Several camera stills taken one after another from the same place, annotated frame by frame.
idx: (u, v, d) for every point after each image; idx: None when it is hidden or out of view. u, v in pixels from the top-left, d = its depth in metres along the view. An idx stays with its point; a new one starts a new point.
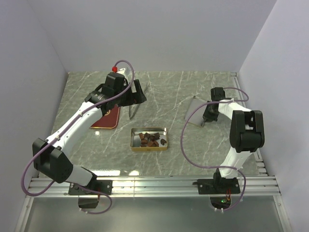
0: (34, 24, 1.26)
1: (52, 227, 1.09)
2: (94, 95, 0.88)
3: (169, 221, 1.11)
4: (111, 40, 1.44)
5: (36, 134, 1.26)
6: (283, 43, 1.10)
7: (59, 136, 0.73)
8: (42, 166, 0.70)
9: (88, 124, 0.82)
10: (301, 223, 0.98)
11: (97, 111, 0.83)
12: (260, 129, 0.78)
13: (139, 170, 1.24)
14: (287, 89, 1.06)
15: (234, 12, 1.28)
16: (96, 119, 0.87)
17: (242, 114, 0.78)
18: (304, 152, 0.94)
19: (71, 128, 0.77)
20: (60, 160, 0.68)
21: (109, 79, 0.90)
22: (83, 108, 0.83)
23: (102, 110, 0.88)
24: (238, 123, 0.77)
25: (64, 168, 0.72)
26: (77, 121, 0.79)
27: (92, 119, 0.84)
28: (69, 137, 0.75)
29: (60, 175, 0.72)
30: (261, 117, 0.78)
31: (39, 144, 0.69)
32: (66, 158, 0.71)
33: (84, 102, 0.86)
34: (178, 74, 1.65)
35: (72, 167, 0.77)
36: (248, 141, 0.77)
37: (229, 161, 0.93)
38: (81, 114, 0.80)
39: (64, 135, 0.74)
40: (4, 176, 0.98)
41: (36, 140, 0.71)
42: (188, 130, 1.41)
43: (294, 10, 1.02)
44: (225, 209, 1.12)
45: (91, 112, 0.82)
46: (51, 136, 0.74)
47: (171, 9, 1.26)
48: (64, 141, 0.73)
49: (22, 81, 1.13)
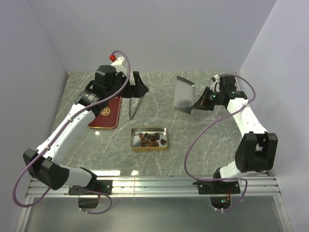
0: (34, 24, 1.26)
1: (52, 227, 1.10)
2: (85, 95, 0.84)
3: (169, 221, 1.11)
4: (112, 40, 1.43)
5: (36, 134, 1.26)
6: (283, 44, 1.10)
7: (49, 145, 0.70)
8: (36, 175, 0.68)
9: (79, 129, 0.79)
10: (301, 223, 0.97)
11: (88, 114, 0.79)
12: (271, 155, 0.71)
13: (138, 170, 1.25)
14: (287, 88, 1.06)
15: (233, 12, 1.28)
16: (89, 122, 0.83)
17: (256, 141, 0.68)
18: (303, 152, 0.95)
19: (62, 136, 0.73)
20: (52, 169, 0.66)
21: (99, 76, 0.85)
22: (73, 111, 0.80)
23: (94, 111, 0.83)
24: (249, 151, 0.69)
25: (59, 175, 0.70)
26: (67, 127, 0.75)
27: (83, 123, 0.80)
28: (60, 145, 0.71)
29: (55, 181, 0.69)
30: (275, 145, 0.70)
31: (31, 155, 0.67)
32: (60, 166, 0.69)
33: (75, 104, 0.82)
34: (178, 74, 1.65)
35: (67, 173, 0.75)
36: (256, 166, 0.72)
37: (230, 172, 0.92)
38: (71, 120, 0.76)
39: (55, 144, 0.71)
40: (4, 176, 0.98)
41: (26, 150, 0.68)
42: (188, 130, 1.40)
43: (294, 10, 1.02)
44: (225, 209, 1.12)
45: (81, 116, 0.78)
46: (41, 145, 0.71)
47: (171, 10, 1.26)
48: (55, 150, 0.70)
49: (22, 81, 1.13)
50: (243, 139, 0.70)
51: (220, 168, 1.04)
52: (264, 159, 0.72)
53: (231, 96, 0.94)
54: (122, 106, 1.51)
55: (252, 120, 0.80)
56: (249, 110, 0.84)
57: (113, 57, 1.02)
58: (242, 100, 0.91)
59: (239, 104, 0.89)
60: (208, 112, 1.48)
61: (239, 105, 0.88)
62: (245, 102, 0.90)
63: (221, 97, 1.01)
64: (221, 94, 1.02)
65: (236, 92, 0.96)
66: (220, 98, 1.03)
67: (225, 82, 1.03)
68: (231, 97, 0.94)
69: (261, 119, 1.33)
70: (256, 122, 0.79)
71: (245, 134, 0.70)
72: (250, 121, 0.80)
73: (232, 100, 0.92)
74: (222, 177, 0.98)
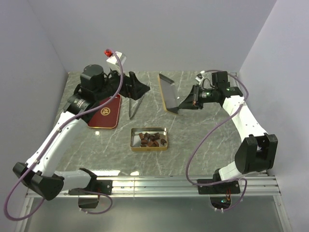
0: (33, 24, 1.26)
1: (52, 227, 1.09)
2: (74, 101, 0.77)
3: (169, 221, 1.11)
4: (112, 40, 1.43)
5: (36, 134, 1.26)
6: (283, 44, 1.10)
7: (38, 159, 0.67)
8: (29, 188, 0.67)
9: (70, 137, 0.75)
10: (301, 223, 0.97)
11: (77, 123, 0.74)
12: (271, 155, 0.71)
13: (139, 170, 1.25)
14: (287, 88, 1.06)
15: (233, 13, 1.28)
16: (80, 128, 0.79)
17: (257, 145, 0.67)
18: (303, 152, 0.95)
19: (51, 148, 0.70)
20: (42, 184, 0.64)
21: (85, 80, 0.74)
22: (62, 120, 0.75)
23: (85, 119, 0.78)
24: (250, 154, 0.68)
25: (51, 187, 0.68)
26: (57, 138, 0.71)
27: (74, 131, 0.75)
28: (50, 158, 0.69)
29: (48, 194, 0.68)
30: (275, 146, 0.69)
31: (21, 170, 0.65)
32: (51, 179, 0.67)
33: (63, 112, 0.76)
34: (178, 74, 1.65)
35: (62, 182, 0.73)
36: (257, 167, 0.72)
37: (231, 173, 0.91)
38: (60, 130, 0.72)
39: (44, 157, 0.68)
40: (4, 175, 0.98)
41: (16, 165, 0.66)
42: (188, 130, 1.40)
43: (295, 10, 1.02)
44: (225, 209, 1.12)
45: (70, 125, 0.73)
46: (31, 159, 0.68)
47: (171, 10, 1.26)
48: (45, 164, 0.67)
49: (22, 81, 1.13)
50: (243, 142, 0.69)
51: (219, 169, 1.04)
52: (264, 160, 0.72)
53: (227, 94, 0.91)
54: (122, 106, 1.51)
55: (251, 121, 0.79)
56: (247, 110, 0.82)
57: (109, 52, 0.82)
58: (240, 98, 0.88)
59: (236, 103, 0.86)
60: (208, 112, 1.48)
61: (236, 104, 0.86)
62: (241, 100, 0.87)
63: (217, 95, 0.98)
64: (216, 92, 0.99)
65: (231, 89, 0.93)
66: (215, 97, 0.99)
67: (217, 79, 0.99)
68: (226, 95, 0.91)
69: (261, 119, 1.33)
70: (255, 122, 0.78)
71: (245, 137, 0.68)
72: (249, 121, 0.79)
73: (228, 99, 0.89)
74: (222, 178, 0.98)
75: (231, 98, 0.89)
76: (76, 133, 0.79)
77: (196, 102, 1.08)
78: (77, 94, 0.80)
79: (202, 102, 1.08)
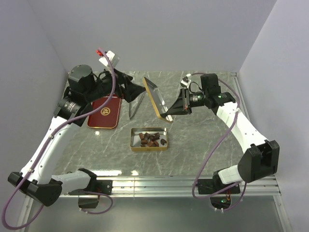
0: (33, 24, 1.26)
1: (52, 227, 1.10)
2: (64, 105, 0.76)
3: (168, 221, 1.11)
4: (112, 40, 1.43)
5: (36, 134, 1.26)
6: (283, 44, 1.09)
7: (32, 167, 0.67)
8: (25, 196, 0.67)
9: (64, 143, 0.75)
10: (301, 223, 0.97)
11: (70, 128, 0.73)
12: (274, 162, 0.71)
13: (139, 170, 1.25)
14: (287, 89, 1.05)
15: (233, 12, 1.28)
16: (74, 133, 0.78)
17: (259, 155, 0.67)
18: (303, 152, 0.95)
19: (45, 155, 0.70)
20: (37, 192, 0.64)
21: (73, 82, 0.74)
22: (53, 125, 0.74)
23: (77, 122, 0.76)
24: (254, 164, 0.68)
25: (48, 194, 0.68)
26: (49, 145, 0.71)
27: (67, 136, 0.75)
28: (44, 166, 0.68)
29: (47, 199, 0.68)
30: (278, 152, 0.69)
31: (16, 179, 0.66)
32: (47, 186, 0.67)
33: (54, 117, 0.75)
34: (178, 74, 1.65)
35: (60, 187, 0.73)
36: (262, 174, 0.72)
37: (232, 177, 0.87)
38: (52, 137, 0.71)
39: (38, 166, 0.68)
40: (5, 176, 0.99)
41: (11, 174, 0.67)
42: (188, 130, 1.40)
43: (295, 10, 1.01)
44: (225, 209, 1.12)
45: (63, 131, 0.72)
46: (25, 167, 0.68)
47: (171, 10, 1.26)
48: (40, 172, 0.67)
49: (22, 81, 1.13)
50: (247, 153, 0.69)
51: (219, 170, 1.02)
52: (268, 166, 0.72)
53: (220, 103, 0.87)
54: (122, 106, 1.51)
55: (249, 129, 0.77)
56: (244, 119, 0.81)
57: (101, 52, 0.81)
58: (233, 106, 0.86)
59: (231, 110, 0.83)
60: (208, 112, 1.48)
61: (231, 111, 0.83)
62: (235, 107, 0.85)
63: (208, 103, 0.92)
64: (207, 98, 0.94)
65: (223, 95, 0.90)
66: (206, 103, 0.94)
67: (209, 84, 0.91)
68: (219, 104, 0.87)
69: (261, 119, 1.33)
70: (253, 129, 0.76)
71: (248, 149, 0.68)
72: (248, 130, 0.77)
73: (222, 107, 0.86)
74: (224, 181, 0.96)
75: (224, 106, 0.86)
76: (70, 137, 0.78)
77: (188, 107, 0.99)
78: (67, 96, 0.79)
79: (192, 105, 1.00)
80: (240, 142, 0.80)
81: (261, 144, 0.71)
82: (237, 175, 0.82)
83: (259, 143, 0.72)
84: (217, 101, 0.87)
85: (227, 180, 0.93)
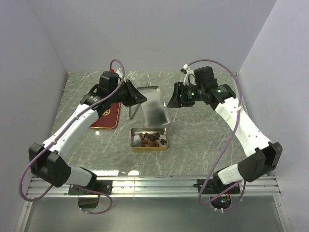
0: (34, 24, 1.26)
1: (52, 227, 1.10)
2: (91, 97, 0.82)
3: (168, 221, 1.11)
4: (112, 40, 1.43)
5: (36, 134, 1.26)
6: (282, 44, 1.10)
7: (56, 139, 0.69)
8: (39, 171, 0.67)
9: (84, 127, 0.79)
10: (301, 223, 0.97)
11: (93, 113, 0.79)
12: (274, 164, 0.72)
13: (138, 171, 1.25)
14: (287, 88, 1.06)
15: (233, 13, 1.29)
16: (92, 122, 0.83)
17: (264, 160, 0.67)
18: (302, 152, 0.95)
19: (68, 132, 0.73)
20: (57, 166, 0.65)
21: (103, 79, 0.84)
22: (78, 109, 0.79)
23: (98, 112, 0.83)
24: (257, 168, 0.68)
25: (61, 172, 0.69)
26: (74, 124, 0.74)
27: (88, 122, 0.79)
28: (66, 141, 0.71)
29: (58, 179, 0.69)
30: (280, 153, 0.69)
31: (36, 149, 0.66)
32: (63, 164, 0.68)
33: (80, 104, 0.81)
34: (178, 74, 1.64)
35: (69, 171, 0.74)
36: (262, 173, 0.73)
37: (232, 177, 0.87)
38: (78, 117, 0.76)
39: (61, 139, 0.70)
40: (5, 176, 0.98)
41: (33, 145, 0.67)
42: (188, 130, 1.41)
43: (294, 10, 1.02)
44: (225, 209, 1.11)
45: (87, 114, 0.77)
46: (48, 140, 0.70)
47: (170, 9, 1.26)
48: (62, 145, 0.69)
49: (22, 81, 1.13)
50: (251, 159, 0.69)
51: (219, 171, 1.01)
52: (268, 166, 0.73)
53: (220, 100, 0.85)
54: (122, 105, 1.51)
55: (253, 130, 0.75)
56: (246, 119, 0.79)
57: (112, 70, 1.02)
58: (235, 102, 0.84)
59: (232, 108, 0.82)
60: (208, 112, 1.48)
61: (232, 109, 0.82)
62: (236, 104, 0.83)
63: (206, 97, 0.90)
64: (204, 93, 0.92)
65: (222, 90, 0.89)
66: (203, 98, 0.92)
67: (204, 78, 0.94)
68: (219, 101, 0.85)
69: (260, 119, 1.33)
70: (257, 131, 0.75)
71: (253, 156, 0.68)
72: (250, 131, 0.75)
73: (223, 105, 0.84)
74: (224, 181, 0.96)
75: (225, 103, 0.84)
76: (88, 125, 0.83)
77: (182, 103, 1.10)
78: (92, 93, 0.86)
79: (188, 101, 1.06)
80: (243, 146, 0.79)
81: (263, 149, 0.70)
82: (238, 174, 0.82)
83: (263, 147, 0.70)
84: (217, 98, 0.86)
85: (228, 179, 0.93)
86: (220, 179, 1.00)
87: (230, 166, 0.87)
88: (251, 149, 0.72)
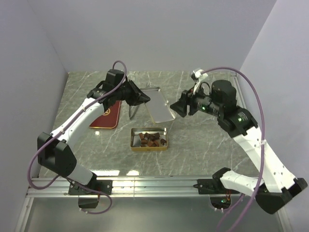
0: (33, 24, 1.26)
1: (51, 227, 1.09)
2: (96, 92, 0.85)
3: (168, 221, 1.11)
4: (112, 40, 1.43)
5: (36, 134, 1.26)
6: (283, 43, 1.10)
7: (64, 129, 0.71)
8: (45, 160, 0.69)
9: (90, 120, 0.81)
10: (301, 223, 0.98)
11: (100, 107, 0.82)
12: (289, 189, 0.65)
13: (138, 170, 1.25)
14: (288, 87, 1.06)
15: (233, 12, 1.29)
16: (98, 115, 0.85)
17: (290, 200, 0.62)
18: (302, 152, 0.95)
19: (76, 123, 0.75)
20: (65, 153, 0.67)
21: (109, 76, 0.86)
22: (85, 103, 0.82)
23: (104, 107, 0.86)
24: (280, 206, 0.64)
25: (67, 161, 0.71)
26: (81, 116, 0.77)
27: (95, 114, 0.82)
28: (74, 131, 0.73)
29: (64, 168, 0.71)
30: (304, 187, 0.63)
31: (45, 138, 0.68)
32: (71, 153, 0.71)
33: (87, 98, 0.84)
34: (178, 74, 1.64)
35: (75, 162, 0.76)
36: None
37: (238, 187, 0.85)
38: (85, 109, 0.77)
39: (69, 129, 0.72)
40: (5, 175, 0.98)
41: (41, 134, 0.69)
42: (188, 130, 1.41)
43: (294, 10, 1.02)
44: (225, 209, 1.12)
45: (94, 107, 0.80)
46: (56, 130, 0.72)
47: (170, 9, 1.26)
48: (69, 135, 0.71)
49: (22, 81, 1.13)
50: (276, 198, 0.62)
51: (222, 175, 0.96)
52: None
53: (242, 131, 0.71)
54: (122, 106, 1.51)
55: (278, 166, 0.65)
56: (270, 151, 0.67)
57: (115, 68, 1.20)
58: (258, 132, 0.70)
59: (255, 141, 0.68)
60: None
61: (256, 142, 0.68)
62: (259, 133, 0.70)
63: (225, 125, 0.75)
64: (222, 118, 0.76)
65: (243, 116, 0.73)
66: (221, 123, 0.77)
67: (226, 98, 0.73)
68: (241, 132, 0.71)
69: None
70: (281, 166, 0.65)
71: (279, 196, 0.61)
72: (275, 166, 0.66)
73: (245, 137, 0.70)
74: (227, 186, 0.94)
75: (247, 135, 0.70)
76: (94, 119, 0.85)
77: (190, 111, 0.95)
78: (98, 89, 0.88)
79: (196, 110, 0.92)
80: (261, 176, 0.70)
81: (289, 188, 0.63)
82: (247, 192, 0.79)
83: (289, 186, 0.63)
84: (239, 128, 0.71)
85: (232, 187, 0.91)
86: (222, 183, 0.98)
87: (240, 181, 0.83)
88: (277, 188, 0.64)
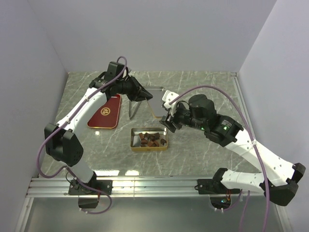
0: (34, 24, 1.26)
1: (52, 227, 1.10)
2: (98, 81, 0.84)
3: (168, 221, 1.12)
4: (112, 40, 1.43)
5: (36, 134, 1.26)
6: (283, 44, 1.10)
7: (70, 119, 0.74)
8: (54, 150, 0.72)
9: (93, 110, 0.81)
10: (301, 223, 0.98)
11: (103, 95, 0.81)
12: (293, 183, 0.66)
13: (138, 170, 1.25)
14: (287, 87, 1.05)
15: (233, 13, 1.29)
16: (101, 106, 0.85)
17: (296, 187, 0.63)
18: (302, 152, 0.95)
19: (80, 112, 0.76)
20: (72, 143, 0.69)
21: (111, 66, 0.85)
22: (88, 93, 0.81)
23: (106, 96, 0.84)
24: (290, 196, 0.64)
25: (75, 150, 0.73)
26: (85, 106, 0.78)
27: (98, 105, 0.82)
28: (79, 121, 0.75)
29: (72, 157, 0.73)
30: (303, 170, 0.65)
31: (52, 129, 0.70)
32: (77, 142, 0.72)
33: (89, 88, 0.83)
34: (178, 74, 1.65)
35: (82, 151, 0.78)
36: None
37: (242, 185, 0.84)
38: (88, 99, 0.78)
39: (75, 119, 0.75)
40: (5, 175, 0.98)
41: (48, 124, 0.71)
42: (188, 130, 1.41)
43: (294, 10, 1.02)
44: (225, 209, 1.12)
45: (97, 96, 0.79)
46: (62, 120, 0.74)
47: (171, 10, 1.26)
48: (75, 124, 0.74)
49: (22, 81, 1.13)
50: (284, 193, 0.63)
51: (222, 176, 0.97)
52: None
53: (233, 138, 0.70)
54: (122, 105, 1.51)
55: (274, 160, 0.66)
56: (262, 148, 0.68)
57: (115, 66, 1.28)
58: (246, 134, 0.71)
59: (246, 143, 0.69)
60: None
61: (247, 144, 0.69)
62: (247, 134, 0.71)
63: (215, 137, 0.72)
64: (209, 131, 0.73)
65: (227, 124, 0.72)
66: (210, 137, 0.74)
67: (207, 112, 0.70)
68: (232, 140, 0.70)
69: (260, 119, 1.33)
70: (277, 159, 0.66)
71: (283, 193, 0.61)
72: (273, 161, 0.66)
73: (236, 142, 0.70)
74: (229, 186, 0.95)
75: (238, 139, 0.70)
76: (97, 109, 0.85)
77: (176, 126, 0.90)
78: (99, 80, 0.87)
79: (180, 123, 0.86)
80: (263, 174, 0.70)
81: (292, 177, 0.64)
82: (256, 190, 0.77)
83: (291, 175, 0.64)
84: (230, 137, 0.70)
85: (235, 186, 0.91)
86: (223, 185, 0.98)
87: (242, 179, 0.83)
88: (281, 181, 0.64)
